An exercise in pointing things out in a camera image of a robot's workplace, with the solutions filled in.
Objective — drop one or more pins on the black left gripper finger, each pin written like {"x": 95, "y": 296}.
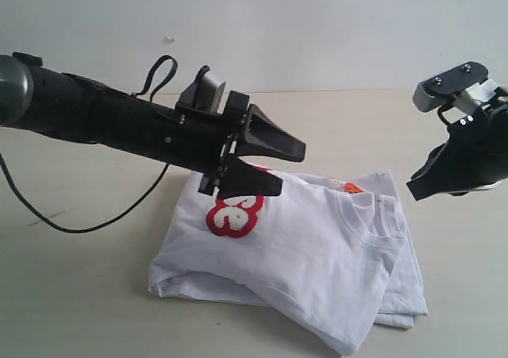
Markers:
{"x": 260, "y": 136}
{"x": 242, "y": 179}

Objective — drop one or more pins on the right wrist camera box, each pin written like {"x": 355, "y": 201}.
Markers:
{"x": 466, "y": 87}

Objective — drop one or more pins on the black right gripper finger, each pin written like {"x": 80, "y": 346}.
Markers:
{"x": 431, "y": 182}

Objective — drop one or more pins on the white t-shirt red lettering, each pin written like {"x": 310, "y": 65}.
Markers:
{"x": 335, "y": 263}

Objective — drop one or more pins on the orange neck label tag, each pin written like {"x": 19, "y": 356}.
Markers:
{"x": 352, "y": 188}

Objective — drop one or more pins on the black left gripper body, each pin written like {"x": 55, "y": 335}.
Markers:
{"x": 203, "y": 136}

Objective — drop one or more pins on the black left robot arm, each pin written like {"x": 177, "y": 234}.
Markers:
{"x": 73, "y": 108}

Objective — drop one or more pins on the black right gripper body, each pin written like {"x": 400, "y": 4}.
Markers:
{"x": 476, "y": 152}

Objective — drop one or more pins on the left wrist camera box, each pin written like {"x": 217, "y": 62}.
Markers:
{"x": 205, "y": 92}

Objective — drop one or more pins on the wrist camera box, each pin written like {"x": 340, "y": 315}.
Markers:
{"x": 466, "y": 87}
{"x": 205, "y": 92}

